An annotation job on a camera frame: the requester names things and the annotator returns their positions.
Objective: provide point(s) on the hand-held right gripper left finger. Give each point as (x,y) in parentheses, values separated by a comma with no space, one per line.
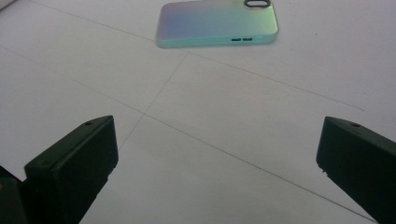
(74,161)

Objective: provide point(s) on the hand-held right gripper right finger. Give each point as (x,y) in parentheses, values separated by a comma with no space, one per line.
(361,158)

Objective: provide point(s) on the translucent plastic tube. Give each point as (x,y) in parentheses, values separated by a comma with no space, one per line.
(214,23)

